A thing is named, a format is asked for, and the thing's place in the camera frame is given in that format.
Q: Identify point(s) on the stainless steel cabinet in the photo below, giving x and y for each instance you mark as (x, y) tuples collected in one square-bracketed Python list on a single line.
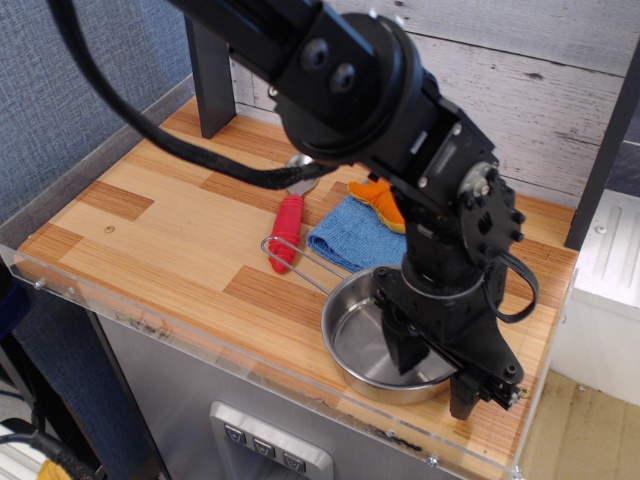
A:
[(174, 390)]

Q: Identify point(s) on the orange plush fish toy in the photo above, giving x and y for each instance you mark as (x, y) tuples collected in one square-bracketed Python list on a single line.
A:
[(377, 195)]

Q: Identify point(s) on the stainless steel pot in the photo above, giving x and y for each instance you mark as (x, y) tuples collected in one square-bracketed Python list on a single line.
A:
[(352, 330)]

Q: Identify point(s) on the clear acrylic guard rail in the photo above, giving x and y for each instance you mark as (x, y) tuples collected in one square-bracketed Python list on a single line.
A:
[(210, 303)]

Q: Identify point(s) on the black right vertical post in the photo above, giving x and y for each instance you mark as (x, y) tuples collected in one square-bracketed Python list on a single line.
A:
[(612, 140)]

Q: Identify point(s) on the black vertical post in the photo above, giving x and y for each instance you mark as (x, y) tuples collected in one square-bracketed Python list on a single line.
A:
[(212, 78), (612, 140)]

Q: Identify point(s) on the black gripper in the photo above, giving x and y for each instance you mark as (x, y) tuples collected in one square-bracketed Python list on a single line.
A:
[(457, 324)]

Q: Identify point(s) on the red handled metal spoon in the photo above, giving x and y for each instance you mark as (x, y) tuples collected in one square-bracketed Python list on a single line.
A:
[(287, 226)]

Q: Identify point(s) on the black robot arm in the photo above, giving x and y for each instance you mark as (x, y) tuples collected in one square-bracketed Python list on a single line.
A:
[(351, 89)]

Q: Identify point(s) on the blue folded cloth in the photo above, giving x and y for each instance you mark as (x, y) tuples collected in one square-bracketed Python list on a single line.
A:
[(352, 237)]

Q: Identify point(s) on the white aluminium block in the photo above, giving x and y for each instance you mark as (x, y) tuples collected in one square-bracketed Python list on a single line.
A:
[(597, 343)]

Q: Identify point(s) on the silver button panel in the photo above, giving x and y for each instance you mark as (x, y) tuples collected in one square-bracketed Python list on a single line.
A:
[(271, 443)]

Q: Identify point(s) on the yellow black object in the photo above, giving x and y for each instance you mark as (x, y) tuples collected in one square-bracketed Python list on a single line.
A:
[(37, 455)]

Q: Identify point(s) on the black left vertical post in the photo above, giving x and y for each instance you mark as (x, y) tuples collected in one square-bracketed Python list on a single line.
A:
[(212, 78)]

